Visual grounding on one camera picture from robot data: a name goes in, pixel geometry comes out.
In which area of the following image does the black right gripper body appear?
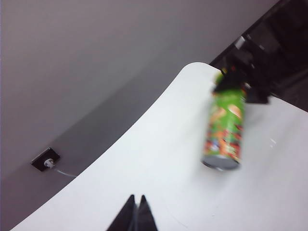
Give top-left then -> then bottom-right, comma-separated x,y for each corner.
225,35 -> 274,85

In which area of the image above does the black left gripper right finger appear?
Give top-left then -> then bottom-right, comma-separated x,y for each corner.
134,194 -> 160,231

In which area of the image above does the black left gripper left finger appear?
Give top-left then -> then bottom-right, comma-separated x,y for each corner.
105,194 -> 136,231

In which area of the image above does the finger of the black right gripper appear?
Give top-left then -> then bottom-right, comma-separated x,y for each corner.
211,71 -> 246,95
244,82 -> 272,105

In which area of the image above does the green chips can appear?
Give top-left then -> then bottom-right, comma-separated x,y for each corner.
201,68 -> 248,172

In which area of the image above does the thin grey cable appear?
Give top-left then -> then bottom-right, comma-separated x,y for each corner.
53,167 -> 78,178

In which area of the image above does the black wall socket plate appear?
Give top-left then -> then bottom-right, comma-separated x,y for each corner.
30,147 -> 61,173

